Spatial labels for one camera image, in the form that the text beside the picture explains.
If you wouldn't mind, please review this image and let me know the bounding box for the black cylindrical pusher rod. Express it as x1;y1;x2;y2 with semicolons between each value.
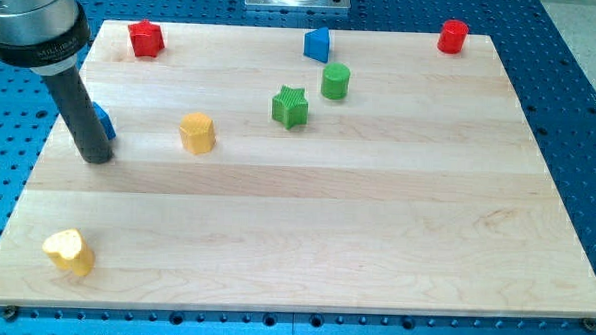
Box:
42;66;113;164

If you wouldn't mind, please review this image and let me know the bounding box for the blue cube block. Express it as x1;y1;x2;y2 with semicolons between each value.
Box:
92;101;116;141

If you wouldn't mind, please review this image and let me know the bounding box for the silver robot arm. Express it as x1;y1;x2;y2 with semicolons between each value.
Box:
0;0;113;164

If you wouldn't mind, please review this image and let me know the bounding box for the yellow heart block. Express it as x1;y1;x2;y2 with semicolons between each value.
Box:
42;228;95;276

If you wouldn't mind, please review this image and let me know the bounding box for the green star block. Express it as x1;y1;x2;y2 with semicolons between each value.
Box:
271;85;308;129

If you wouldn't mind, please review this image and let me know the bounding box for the red cylinder block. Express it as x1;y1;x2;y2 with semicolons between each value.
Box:
437;19;469;54

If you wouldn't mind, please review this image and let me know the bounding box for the blue triangle block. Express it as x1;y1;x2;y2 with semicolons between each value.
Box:
303;27;331;63

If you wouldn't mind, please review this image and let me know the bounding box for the red star block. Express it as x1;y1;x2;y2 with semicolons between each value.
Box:
128;19;165;57

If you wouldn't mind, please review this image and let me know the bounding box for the wooden board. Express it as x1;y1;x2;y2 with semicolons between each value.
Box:
0;21;596;318

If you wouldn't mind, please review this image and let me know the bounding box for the green cylinder block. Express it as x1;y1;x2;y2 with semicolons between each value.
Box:
321;63;350;100

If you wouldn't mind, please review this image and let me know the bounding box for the yellow hexagon block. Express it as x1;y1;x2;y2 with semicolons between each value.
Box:
179;112;216;155

